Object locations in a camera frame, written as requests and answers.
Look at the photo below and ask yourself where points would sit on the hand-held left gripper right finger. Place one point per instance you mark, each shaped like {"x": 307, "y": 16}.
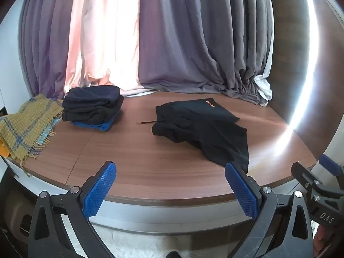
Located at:
{"x": 242, "y": 190}

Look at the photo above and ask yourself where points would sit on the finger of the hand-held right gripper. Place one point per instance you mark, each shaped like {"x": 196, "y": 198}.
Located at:
{"x": 330, "y": 166}
{"x": 303, "y": 174}

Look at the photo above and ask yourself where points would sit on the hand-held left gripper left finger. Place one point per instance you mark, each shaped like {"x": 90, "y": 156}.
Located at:
{"x": 99, "y": 190}

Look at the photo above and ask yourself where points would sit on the black pants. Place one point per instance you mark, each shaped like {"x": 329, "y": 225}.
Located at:
{"x": 204, "y": 134}

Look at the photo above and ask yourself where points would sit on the person's right hand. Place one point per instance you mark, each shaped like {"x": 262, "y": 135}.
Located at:
{"x": 319, "y": 237}

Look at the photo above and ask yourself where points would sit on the dark grey folded garment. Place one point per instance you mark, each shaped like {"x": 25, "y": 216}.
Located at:
{"x": 91, "y": 114}

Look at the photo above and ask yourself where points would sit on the pale blue cloth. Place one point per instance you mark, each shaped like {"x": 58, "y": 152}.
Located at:
{"x": 49, "y": 125}

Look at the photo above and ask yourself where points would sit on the white cloth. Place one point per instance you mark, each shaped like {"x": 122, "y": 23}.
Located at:
{"x": 264, "y": 87}

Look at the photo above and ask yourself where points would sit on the navy folded garment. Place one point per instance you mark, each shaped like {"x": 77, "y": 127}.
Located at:
{"x": 92, "y": 94}

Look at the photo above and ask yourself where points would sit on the yellow plaid scarf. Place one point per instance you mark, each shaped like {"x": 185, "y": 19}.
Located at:
{"x": 24, "y": 126}

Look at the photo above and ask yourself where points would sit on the pink sheer curtain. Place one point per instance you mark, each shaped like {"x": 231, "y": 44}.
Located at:
{"x": 107, "y": 37}

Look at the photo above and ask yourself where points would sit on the narrow grey curtain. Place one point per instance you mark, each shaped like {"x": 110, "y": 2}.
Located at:
{"x": 45, "y": 45}

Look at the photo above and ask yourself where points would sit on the wide grey curtain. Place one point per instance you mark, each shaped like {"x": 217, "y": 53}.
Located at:
{"x": 199, "y": 37}

